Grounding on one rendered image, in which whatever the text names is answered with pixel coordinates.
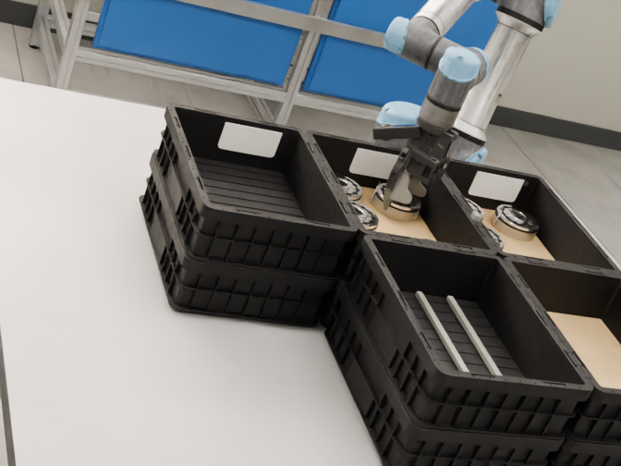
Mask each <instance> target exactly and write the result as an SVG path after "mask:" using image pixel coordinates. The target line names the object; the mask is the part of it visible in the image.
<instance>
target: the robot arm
mask: <svg viewBox="0 0 621 466"><path fill-rule="evenodd" d="M477 1H480V0H429V1H428V2H427V3H426V5H425V6H424V7H423V8H422V9H421V10H420V11H419V12H418V13H417V14H416V15H415V16H414V17H413V18H412V19H411V20H408V18H402V17H397V18H395V19H394V20H393V21H392V23H391V24H390V26H389V28H388V30H387V32H386V34H385V36H384V48H385V49H386V50H388V51H390V52H392V53H394V54H395V55H397V56H398V57H402V58H404V59H407V60H408V61H410V62H412V63H414V64H416V65H418V66H420V67H423V68H425V69H427V70H429V71H431V72H432V73H434V74H435V76H434V78H433V80H432V84H431V86H430V89H429V90H428V93H427V95H426V97H425V99H424V101H423V104H422V106H419V105H416V104H411V103H406V102H391V103H388V104H386V105H385V106H384V107H383V109H382V111H381V113H380V115H379V116H378V117H377V118H376V123H375V126H374V128H373V129H372V133H371V136H370V139H369V142H373V143H378V144H383V145H388V146H393V147H397V148H402V151H401V153H400V155H399V156H398V158H397V161H396V163H395V165H394V167H393V169H392V171H391V173H390V176H389V179H388V180H387V183H386V188H385V191H384V210H385V211H386V210H387V208H388V206H389V204H390V202H391V200H392V201H396V202H402V203H404V204H409V203H411V201H412V195H411V194H413V195H416V196H420V197H424V196H425V195H426V189H425V188H424V187H423V186H422V184H421V182H422V183H424V184H425V185H428V184H429V183H431V182H434V181H435V180H437V179H439V178H442V177H443V175H444V172H445V170H446V168H447V166H448V163H449V161H450V159H451V158H453V159H458V160H463V161H468V162H472V163H477V164H482V162H483V160H484V158H485V157H486V155H487V153H488V151H487V150H486V148H484V147H483V146H484V144H485V142H486V138H485V134H484V130H485V128H486V126H487V125H488V123H489V121H490V119H491V117H492V115H493V112H494V110H495V108H496V106H497V105H498V103H499V101H500V99H501V97H502V95H503V93H504V91H505V88H506V86H507V84H508V82H509V81H510V79H511V77H512V75H513V73H514V71H515V70H516V68H517V66H518V63H519V61H520V59H521V57H522V56H523V54H524V52H525V50H526V48H527V46H528V44H529V42H530V39H531V38H532V37H534V36H537V35H539V34H541V33H542V31H543V29H544V27H545V28H546V29H547V28H549V29H550V28H552V27H553V25H554V22H555V20H556V18H557V15H558V13H559V10H560V7H561V5H562V2H563V0H491V1H492V2H494V3H496V4H497V5H499V6H498V7H497V9H496V11H495V13H496V16H497V19H498V22H497V24H496V26H495V28H494V30H493V33H492V35H491V37H490V39H489V41H488V42H487V44H486V46H485V48H484V50H483V51H482V50H481V49H479V48H476V47H467V48H465V47H463V46H461V45H459V44H457V43H454V42H452V41H450V40H448V39H446V38H445V37H443V36H444V35H445V34H446V33H447V32H448V31H449V30H450V28H451V27H452V26H453V25H454V24H455V23H456V22H457V21H458V20H459V18H460V17H461V16H462V15H463V14H464V13H465V12H466V11H467V10H468V9H469V7H470V6H471V5H472V4H473V3H474V2H477Z"/></svg>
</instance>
